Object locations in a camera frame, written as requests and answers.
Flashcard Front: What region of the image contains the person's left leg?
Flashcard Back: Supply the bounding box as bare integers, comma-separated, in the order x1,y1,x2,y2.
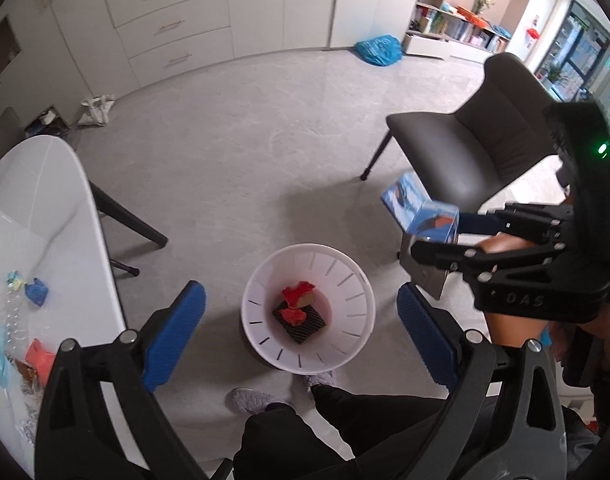
232,402,358,480

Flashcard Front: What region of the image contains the clear plastic bottle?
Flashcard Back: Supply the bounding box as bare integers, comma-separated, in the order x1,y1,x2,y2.
0,290,33,357

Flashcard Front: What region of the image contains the blue plastic bag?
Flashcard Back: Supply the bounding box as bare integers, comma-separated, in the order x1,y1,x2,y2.
355,34,402,67

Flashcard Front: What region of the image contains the dark grey chair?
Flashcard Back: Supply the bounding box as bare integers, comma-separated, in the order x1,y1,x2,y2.
361,52,581,233

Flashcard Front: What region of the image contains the person's right leg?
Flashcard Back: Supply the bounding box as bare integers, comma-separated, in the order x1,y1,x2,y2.
310,385,453,463

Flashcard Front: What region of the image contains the open shelf unit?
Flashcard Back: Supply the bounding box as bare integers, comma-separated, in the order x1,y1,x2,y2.
402,0,533,63

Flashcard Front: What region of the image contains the orange red wrapper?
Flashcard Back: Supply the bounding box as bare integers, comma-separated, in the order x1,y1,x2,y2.
25,338,56,387

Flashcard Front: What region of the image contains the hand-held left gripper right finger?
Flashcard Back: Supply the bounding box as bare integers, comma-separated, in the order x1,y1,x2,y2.
396,282,571,480

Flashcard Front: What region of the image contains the grey metal plate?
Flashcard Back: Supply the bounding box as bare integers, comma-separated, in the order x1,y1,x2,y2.
399,232,452,302

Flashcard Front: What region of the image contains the black woven-pattern packet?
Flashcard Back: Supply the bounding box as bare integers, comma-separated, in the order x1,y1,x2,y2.
272,301,327,346

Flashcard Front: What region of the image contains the blue printed box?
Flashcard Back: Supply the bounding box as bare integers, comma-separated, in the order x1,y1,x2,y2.
380,172,460,246

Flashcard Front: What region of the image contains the blue crumpled wrapper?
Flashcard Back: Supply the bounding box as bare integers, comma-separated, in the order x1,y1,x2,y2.
25,277,50,306

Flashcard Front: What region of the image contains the white oval table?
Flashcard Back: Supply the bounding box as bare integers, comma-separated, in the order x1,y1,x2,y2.
0,135,169,480

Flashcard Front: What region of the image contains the brown snack wrapper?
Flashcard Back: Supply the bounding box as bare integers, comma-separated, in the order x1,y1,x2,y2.
16,360,38,388

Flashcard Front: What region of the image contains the person's right grey shoe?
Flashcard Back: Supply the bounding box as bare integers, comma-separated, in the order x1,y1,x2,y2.
303,371,337,397

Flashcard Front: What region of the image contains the white slotted waste bin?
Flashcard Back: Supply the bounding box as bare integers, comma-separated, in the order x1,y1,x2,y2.
240,244,377,373

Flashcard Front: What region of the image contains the white drawer cabinet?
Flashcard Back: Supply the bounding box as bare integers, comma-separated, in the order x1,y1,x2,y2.
40,0,346,92

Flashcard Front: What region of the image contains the person's grey shoe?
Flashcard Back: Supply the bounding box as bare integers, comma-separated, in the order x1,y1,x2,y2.
225,387,297,416
303,371,337,397

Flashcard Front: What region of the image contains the person's left grey shoe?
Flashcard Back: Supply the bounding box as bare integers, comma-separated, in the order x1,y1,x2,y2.
225,387,297,416

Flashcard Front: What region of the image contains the glass window front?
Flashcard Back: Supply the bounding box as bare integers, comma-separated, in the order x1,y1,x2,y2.
532,0,610,138

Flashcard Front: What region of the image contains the white tote bag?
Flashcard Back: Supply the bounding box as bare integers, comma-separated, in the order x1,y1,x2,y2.
77,95,116,127

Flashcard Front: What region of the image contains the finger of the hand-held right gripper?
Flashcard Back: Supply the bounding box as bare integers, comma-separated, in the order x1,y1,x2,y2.
455,201,576,247
409,239,569,282

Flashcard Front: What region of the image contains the person's leg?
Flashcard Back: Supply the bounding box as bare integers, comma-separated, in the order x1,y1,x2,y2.
232,402,358,480
310,385,453,463

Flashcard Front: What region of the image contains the open box of clutter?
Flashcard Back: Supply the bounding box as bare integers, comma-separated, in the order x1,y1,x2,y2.
24,106,72,139

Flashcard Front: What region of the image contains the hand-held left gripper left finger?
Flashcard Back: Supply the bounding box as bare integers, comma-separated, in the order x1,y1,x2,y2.
35,280,221,480

